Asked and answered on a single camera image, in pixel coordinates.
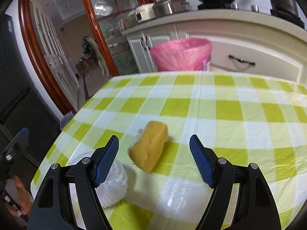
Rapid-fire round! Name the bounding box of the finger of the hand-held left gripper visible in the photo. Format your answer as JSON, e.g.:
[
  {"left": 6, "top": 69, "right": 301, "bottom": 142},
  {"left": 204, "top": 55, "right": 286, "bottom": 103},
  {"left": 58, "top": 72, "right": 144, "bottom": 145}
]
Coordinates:
[{"left": 0, "top": 127, "right": 31, "bottom": 165}]

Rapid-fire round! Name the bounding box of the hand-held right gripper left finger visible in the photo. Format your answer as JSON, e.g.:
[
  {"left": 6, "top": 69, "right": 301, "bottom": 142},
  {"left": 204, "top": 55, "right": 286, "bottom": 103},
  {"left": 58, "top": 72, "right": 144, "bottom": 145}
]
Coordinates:
[{"left": 27, "top": 135, "right": 120, "bottom": 230}]

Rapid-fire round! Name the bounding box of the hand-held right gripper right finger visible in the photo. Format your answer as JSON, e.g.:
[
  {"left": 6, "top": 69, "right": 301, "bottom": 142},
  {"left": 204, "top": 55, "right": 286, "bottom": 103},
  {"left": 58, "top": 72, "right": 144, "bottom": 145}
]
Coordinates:
[{"left": 189, "top": 135, "right": 281, "bottom": 230}]

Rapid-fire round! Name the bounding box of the white foam fruit net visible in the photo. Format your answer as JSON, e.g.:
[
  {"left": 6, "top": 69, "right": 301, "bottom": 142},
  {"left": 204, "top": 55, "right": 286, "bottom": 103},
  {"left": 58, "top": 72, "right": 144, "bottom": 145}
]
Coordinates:
[{"left": 72, "top": 151, "right": 128, "bottom": 209}]

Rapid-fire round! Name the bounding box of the yellow sponge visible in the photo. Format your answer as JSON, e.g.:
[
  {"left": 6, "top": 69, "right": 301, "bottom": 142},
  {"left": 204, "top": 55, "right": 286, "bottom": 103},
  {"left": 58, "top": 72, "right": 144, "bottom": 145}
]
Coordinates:
[{"left": 128, "top": 121, "right": 169, "bottom": 173}]

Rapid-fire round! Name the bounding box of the bin with pink bag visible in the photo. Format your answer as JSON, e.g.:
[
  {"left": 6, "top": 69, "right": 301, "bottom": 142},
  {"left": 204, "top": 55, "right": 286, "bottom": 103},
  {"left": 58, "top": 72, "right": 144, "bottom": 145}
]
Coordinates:
[{"left": 150, "top": 38, "right": 213, "bottom": 72}]

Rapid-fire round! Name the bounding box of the person's left hand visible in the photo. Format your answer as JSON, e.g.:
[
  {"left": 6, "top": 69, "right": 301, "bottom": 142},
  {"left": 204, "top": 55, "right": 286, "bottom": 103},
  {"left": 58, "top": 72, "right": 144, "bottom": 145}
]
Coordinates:
[{"left": 14, "top": 175, "right": 34, "bottom": 218}]

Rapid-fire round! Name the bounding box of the green checked tablecloth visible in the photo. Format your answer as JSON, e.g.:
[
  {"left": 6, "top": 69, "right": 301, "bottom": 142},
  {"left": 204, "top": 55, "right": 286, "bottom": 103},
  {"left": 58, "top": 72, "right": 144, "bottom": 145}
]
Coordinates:
[{"left": 30, "top": 71, "right": 307, "bottom": 230}]

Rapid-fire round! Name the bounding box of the chair draped with clothes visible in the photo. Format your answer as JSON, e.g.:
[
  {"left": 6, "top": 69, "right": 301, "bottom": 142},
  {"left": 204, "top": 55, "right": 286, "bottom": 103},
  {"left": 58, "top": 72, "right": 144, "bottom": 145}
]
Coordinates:
[{"left": 81, "top": 35, "right": 111, "bottom": 77}]

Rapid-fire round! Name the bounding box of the wooden framed glass door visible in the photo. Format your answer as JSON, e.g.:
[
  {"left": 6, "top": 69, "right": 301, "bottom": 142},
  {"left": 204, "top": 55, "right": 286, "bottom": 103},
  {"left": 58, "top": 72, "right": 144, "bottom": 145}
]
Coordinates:
[{"left": 77, "top": 0, "right": 157, "bottom": 77}]

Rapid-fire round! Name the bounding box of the white kitchen counter cabinet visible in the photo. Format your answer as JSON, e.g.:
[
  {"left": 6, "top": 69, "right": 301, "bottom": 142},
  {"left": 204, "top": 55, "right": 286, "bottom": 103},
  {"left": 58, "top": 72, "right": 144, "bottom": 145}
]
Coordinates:
[{"left": 122, "top": 9, "right": 307, "bottom": 87}]

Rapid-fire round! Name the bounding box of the white rice cooker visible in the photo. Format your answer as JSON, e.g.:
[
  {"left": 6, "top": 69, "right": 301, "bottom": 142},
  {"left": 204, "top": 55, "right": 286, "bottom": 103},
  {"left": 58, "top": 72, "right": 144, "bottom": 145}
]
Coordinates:
[{"left": 135, "top": 3, "right": 156, "bottom": 24}]

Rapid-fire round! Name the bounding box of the silver pressure cooker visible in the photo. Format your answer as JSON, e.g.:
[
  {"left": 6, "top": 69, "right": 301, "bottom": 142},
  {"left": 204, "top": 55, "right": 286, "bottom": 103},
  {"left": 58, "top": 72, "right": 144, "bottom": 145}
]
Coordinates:
[{"left": 152, "top": 0, "right": 191, "bottom": 18}]

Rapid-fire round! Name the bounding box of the black gas stove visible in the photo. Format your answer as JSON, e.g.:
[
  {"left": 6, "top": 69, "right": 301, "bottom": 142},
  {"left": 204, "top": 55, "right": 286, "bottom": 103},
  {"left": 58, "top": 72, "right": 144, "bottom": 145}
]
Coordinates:
[{"left": 197, "top": 2, "right": 305, "bottom": 28}]

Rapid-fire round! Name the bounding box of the wooden door frame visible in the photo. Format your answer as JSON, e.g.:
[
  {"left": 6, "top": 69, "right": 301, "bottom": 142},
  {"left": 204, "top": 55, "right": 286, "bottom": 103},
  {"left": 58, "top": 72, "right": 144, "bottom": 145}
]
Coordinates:
[{"left": 19, "top": 0, "right": 78, "bottom": 116}]

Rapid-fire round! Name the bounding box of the dark drawer handle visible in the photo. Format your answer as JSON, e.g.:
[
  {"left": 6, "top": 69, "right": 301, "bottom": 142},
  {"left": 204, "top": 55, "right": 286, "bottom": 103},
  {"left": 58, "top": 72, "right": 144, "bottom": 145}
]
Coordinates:
[{"left": 228, "top": 54, "right": 256, "bottom": 66}]

